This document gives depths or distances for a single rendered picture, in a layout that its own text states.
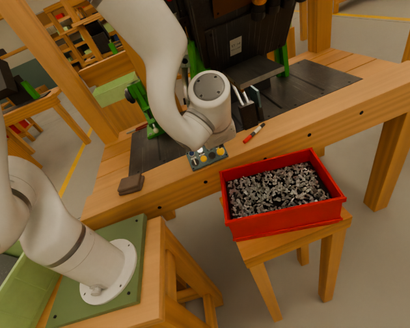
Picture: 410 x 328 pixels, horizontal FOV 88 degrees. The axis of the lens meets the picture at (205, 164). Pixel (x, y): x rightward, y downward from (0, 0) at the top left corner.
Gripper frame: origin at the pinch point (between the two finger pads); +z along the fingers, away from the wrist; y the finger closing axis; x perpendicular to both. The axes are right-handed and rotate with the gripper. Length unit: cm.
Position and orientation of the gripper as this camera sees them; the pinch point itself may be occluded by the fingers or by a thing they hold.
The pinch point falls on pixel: (219, 142)
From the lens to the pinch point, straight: 71.5
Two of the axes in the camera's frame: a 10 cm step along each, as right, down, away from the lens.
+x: -3.7, -8.9, 2.7
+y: 9.2, -3.9, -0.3
